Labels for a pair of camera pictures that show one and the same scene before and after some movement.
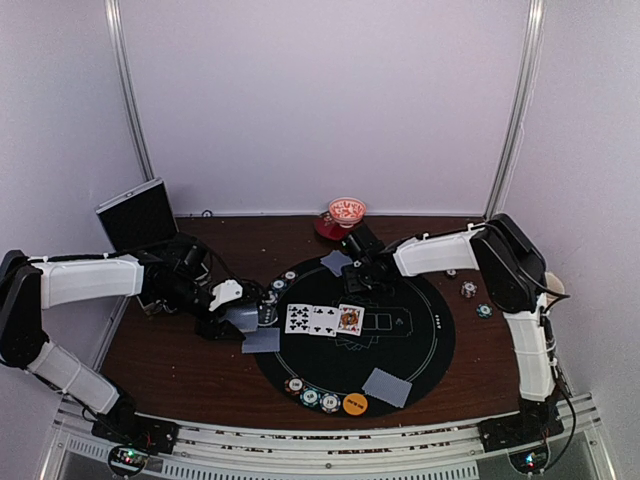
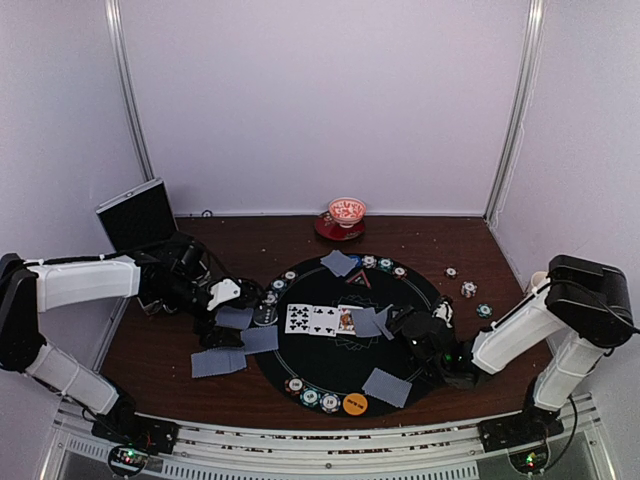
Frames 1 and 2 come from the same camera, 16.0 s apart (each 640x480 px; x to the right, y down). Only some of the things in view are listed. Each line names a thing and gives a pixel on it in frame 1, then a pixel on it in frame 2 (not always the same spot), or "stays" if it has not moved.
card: [387, 387] stays
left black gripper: [211, 329] stays
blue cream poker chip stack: [468, 289] stays
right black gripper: [352, 283] to [406, 313]
